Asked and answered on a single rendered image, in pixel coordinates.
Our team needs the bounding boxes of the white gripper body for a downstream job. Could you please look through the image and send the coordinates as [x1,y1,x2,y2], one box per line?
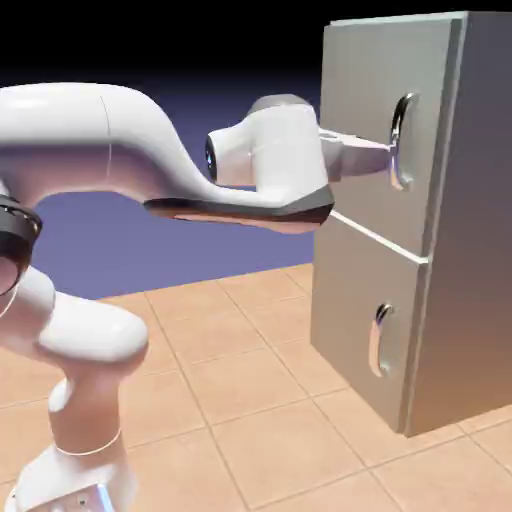
[318,127,395,182]

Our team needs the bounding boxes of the grey cabinet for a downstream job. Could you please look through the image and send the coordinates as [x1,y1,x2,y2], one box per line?
[310,10,512,439]

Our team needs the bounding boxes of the grey cabinet door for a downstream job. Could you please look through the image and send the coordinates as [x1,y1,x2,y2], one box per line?
[310,214,429,433]
[318,17,462,258]

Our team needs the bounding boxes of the curved silver door handle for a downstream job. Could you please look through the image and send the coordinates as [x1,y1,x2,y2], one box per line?
[369,302,396,378]
[390,92,417,192]

